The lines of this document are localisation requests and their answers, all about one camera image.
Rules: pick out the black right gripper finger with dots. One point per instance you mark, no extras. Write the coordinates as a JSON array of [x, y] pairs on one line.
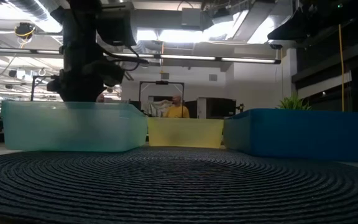
[[278, 35]]

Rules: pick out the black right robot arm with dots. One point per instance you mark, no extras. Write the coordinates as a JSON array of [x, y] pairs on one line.
[[353, 15]]

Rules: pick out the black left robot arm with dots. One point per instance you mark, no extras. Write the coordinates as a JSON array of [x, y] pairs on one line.
[[79, 31]]

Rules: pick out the green translucent plastic bin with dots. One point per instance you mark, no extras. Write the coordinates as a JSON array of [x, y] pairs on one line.
[[73, 127]]

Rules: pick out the leafy green potted plant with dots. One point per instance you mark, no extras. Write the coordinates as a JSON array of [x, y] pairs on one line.
[[293, 103]]

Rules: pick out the long ceiling light fixture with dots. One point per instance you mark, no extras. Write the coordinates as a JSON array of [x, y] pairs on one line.
[[197, 58]]

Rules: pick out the grey ceiling box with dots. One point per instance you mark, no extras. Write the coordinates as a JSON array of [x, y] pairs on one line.
[[191, 17]]

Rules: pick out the black cabinet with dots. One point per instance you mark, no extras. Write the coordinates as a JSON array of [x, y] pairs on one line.
[[219, 108]]

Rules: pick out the person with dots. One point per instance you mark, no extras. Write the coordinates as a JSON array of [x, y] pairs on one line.
[[177, 110]]

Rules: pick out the blue plastic bin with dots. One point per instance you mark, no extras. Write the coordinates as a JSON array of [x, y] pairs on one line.
[[300, 133]]

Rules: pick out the yellow translucent plastic bin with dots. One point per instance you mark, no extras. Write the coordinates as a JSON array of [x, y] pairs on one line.
[[185, 132]]

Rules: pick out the round dark woven mat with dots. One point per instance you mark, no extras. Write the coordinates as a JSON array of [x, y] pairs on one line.
[[179, 186]]

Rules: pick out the black gantry frame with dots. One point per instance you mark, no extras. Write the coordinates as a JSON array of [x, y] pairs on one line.
[[162, 82], [33, 90]]

